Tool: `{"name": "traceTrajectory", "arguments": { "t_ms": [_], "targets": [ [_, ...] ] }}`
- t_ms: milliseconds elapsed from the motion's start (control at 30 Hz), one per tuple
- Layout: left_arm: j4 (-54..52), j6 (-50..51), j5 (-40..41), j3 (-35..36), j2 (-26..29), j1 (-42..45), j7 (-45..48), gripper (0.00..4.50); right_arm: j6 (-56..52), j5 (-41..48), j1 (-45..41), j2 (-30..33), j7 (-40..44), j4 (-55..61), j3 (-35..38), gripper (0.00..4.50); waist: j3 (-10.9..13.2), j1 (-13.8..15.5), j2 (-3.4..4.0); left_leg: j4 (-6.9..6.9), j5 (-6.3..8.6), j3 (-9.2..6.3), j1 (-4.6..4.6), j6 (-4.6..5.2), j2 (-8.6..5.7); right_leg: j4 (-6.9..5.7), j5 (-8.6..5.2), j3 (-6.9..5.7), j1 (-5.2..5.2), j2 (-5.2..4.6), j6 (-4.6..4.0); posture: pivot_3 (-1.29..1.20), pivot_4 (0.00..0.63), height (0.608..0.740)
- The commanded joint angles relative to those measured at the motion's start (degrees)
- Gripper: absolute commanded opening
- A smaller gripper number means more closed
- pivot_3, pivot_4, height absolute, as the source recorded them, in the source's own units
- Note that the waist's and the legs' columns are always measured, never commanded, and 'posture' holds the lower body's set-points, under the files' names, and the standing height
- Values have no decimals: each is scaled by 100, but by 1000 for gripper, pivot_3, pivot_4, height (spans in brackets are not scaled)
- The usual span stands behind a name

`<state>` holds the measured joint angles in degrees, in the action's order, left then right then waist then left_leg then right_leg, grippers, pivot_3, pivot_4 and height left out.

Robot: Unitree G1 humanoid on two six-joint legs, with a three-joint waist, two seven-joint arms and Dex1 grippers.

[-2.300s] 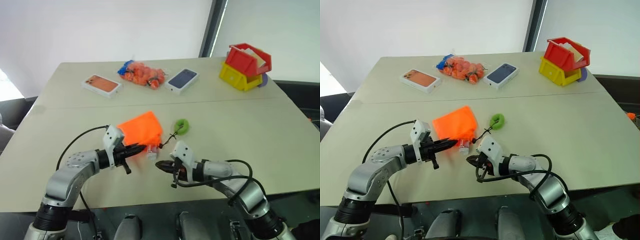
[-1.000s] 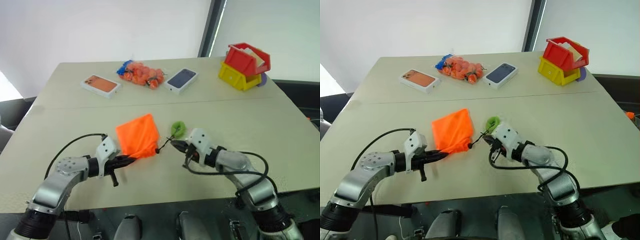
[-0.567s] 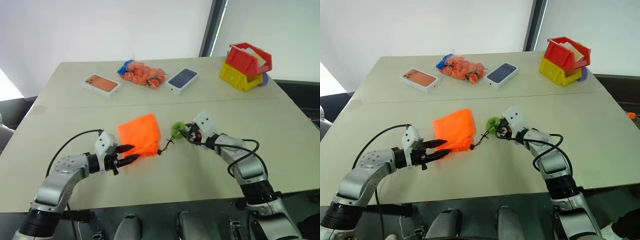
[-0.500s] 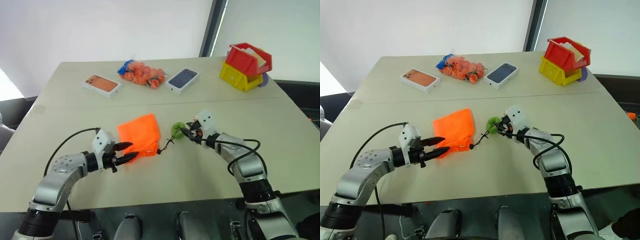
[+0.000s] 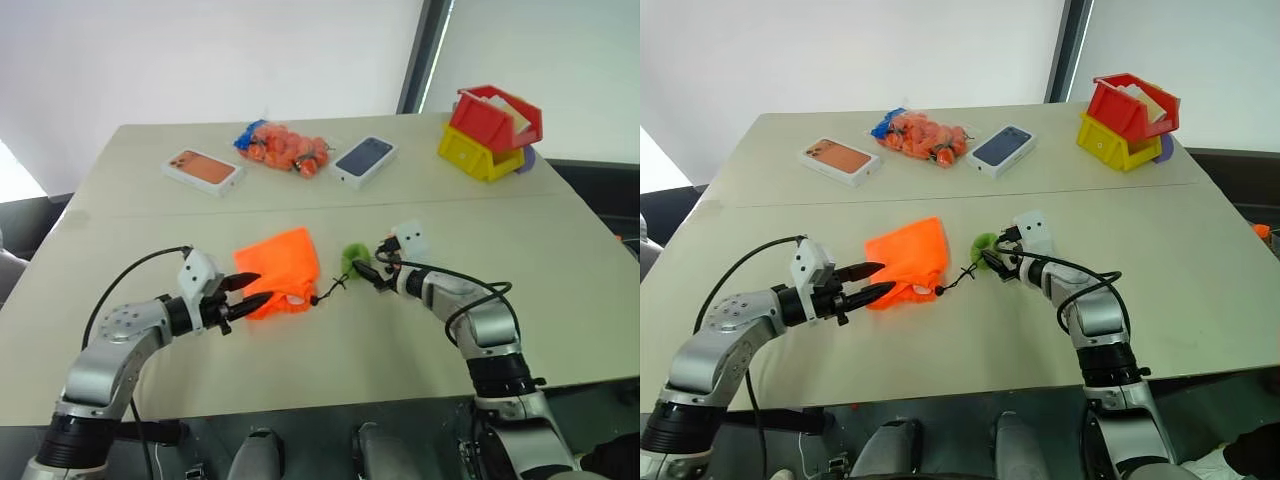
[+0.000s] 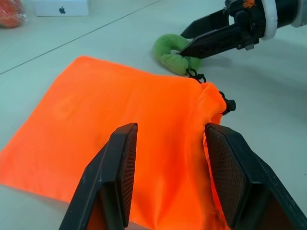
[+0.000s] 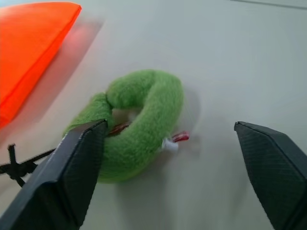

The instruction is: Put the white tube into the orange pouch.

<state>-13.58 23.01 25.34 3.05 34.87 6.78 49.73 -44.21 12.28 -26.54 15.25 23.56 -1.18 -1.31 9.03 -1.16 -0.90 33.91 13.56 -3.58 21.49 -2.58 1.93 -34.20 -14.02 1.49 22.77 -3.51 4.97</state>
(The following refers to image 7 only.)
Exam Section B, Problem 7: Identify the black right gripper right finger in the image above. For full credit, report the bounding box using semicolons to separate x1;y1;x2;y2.
234;121;307;230

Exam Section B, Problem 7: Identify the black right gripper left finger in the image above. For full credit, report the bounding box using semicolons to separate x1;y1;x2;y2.
0;119;107;230

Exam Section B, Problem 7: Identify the orange fabric pouch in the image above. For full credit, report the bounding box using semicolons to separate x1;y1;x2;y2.
0;1;82;131

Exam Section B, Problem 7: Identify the white tag with red print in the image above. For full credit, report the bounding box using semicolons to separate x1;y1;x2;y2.
161;130;191;153

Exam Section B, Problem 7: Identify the black pouch drawstring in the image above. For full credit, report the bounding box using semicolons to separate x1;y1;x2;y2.
0;143;56;188

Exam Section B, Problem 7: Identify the green fuzzy ring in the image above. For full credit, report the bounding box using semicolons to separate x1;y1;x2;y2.
62;69;185;184

